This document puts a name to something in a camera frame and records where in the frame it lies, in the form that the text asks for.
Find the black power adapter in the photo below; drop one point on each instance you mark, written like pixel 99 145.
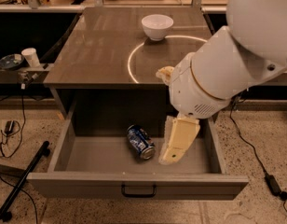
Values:
pixel 274 187
pixel 9 127

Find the metal shelf rail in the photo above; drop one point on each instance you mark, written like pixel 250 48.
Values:
pixel 37 74
pixel 281 80

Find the metal shelf rail left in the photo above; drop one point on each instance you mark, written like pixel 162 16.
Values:
pixel 37 74

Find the white ceramic bowl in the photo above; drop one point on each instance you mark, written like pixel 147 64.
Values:
pixel 157 26

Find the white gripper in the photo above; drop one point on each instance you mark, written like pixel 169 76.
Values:
pixel 189 92

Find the black power adapter left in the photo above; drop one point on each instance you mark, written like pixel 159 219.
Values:
pixel 9 127

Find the dark blue plate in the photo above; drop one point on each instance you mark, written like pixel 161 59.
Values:
pixel 11 62

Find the blue pepsi can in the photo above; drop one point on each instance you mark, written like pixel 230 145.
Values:
pixel 141 142

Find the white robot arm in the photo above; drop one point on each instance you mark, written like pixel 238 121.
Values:
pixel 250 50

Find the black drawer handle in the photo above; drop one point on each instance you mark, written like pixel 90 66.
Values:
pixel 139 192

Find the white paper cup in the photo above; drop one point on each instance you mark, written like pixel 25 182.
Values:
pixel 31 57

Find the black power adapter right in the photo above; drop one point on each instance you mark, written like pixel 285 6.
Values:
pixel 274 187

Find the grey cabinet counter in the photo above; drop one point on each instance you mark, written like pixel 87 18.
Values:
pixel 108 47

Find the black bar on floor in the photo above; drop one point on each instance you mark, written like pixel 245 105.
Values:
pixel 5 214

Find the grey open drawer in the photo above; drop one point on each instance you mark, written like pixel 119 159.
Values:
pixel 93 157

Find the metal shelf rail right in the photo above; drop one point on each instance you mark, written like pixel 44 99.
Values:
pixel 281 80

